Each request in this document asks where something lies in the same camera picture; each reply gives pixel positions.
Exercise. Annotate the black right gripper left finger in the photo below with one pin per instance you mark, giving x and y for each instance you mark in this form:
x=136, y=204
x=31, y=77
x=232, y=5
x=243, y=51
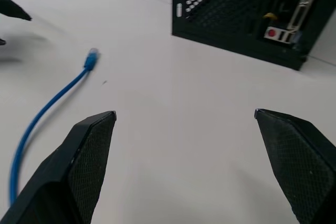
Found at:
x=78, y=171

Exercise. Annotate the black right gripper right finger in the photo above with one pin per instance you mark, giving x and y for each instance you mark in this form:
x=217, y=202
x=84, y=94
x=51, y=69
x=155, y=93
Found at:
x=296, y=161

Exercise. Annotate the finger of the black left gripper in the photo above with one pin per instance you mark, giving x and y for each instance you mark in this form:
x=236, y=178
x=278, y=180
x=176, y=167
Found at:
x=2, y=42
x=13, y=7

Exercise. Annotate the black perforated computer case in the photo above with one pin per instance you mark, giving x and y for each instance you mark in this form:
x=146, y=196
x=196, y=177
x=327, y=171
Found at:
x=236, y=11

